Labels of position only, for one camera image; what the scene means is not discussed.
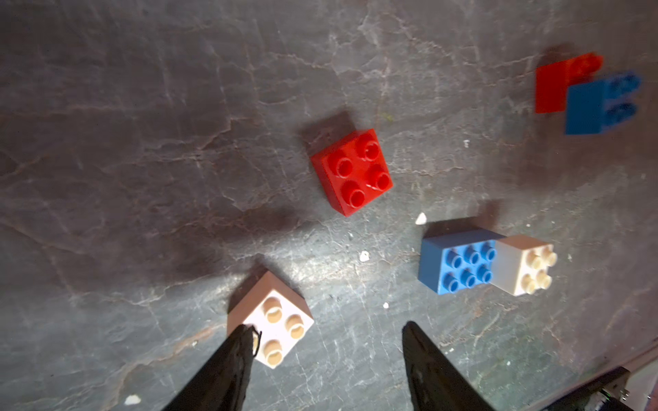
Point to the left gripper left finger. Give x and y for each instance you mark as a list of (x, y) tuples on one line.
[(222, 382)]

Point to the light blue long lego brick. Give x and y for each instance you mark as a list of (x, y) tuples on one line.
[(450, 263)]

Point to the white lego brick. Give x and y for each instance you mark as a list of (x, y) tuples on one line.
[(522, 263), (278, 313)]

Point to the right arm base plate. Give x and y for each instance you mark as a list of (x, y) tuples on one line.
[(619, 389)]

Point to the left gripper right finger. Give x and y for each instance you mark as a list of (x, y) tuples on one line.
[(435, 384)]

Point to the red lego brick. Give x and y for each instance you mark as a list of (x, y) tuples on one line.
[(553, 80), (353, 171)]

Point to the dark blue small lego brick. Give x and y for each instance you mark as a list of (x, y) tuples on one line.
[(593, 108)]

